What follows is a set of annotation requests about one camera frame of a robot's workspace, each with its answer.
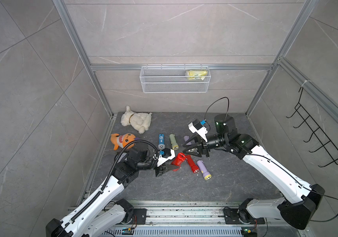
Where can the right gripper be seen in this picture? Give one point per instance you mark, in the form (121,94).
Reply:
(200,149)

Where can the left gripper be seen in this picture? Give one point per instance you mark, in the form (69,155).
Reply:
(161,170)

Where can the purple flashlight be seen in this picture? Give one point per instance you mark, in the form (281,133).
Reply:
(187,139)
(205,173)

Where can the blue flashlight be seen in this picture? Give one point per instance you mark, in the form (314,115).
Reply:
(161,144)

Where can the red flashlight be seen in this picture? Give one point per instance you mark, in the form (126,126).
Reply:
(192,164)
(180,158)

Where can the green flashlight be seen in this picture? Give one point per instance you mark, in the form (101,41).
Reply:
(174,144)

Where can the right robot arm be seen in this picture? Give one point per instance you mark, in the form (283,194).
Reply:
(299,201)

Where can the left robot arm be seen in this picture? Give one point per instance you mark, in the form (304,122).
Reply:
(99,212)

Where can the orange plush toy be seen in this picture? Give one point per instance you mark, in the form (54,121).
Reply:
(120,141)

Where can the white plush dog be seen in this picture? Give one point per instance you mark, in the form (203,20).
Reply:
(139,121)

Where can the yellow item in basket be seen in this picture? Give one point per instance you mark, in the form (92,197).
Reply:
(196,74)

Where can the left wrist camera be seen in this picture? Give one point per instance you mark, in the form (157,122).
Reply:
(167,153)

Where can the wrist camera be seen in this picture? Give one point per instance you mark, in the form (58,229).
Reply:
(198,127)
(167,153)

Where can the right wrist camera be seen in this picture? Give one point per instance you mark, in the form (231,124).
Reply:
(198,127)

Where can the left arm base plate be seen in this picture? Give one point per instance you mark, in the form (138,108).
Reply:
(136,216)

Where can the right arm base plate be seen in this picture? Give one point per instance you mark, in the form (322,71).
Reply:
(234,216)

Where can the white wire basket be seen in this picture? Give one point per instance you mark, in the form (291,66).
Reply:
(171,79)

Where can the black wall hook rack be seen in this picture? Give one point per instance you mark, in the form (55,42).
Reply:
(318,134)

